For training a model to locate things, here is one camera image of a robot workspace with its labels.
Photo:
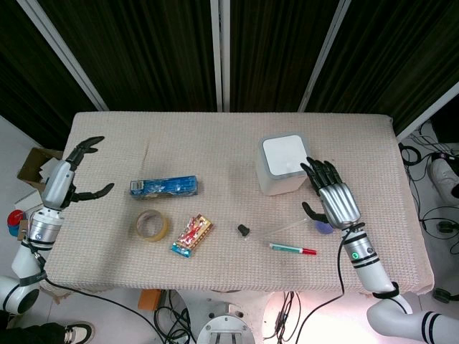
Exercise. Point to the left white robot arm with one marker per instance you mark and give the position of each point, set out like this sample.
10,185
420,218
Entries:
25,258

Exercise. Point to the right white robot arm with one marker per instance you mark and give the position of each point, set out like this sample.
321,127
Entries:
369,272

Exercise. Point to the green marker with red cap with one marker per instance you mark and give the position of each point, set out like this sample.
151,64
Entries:
290,248

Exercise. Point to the orange box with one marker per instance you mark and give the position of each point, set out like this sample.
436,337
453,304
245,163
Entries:
148,299

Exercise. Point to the black trouser leg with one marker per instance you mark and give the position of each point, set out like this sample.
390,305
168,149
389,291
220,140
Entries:
32,331

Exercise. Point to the yellow clear tape roll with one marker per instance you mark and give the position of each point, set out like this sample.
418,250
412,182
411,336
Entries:
161,234

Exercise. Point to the red yellow snack packet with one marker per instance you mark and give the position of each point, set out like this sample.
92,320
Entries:
191,234

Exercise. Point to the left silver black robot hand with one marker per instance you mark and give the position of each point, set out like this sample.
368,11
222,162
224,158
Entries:
59,182

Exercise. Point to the dark ribbed partition panel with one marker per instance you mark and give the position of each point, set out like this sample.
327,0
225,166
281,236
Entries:
394,53
25,71
276,53
143,53

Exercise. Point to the beige waffle tablecloth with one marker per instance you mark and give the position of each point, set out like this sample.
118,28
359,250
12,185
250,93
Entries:
215,150

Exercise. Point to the black power adapter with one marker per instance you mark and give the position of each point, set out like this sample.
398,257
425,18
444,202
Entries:
445,228

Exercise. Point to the white plastic trash bin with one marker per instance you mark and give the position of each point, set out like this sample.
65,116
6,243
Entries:
283,157

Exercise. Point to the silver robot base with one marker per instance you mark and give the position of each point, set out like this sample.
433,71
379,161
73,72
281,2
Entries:
225,324

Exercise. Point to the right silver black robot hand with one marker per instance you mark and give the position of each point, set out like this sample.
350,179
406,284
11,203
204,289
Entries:
339,204

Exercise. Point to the blue cookie box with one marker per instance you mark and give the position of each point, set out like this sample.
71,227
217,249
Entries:
165,185

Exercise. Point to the white partition post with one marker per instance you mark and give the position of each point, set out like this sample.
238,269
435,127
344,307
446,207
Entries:
219,53
62,53
428,109
324,53

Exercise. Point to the wrapped clear drinking straw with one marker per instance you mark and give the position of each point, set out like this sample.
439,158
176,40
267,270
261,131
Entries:
283,228

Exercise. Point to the open cardboard box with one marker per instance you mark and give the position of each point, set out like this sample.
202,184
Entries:
32,161

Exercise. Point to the black white sneaker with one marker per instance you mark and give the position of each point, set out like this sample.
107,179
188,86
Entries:
79,332

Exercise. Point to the white shoe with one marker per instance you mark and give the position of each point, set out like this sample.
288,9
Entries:
443,175

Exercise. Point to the purple ball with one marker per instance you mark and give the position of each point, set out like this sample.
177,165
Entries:
322,228

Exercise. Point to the red and blue ball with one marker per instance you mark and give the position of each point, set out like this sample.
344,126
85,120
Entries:
15,218

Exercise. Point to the small black rubber cap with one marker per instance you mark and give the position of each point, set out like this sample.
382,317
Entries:
243,230

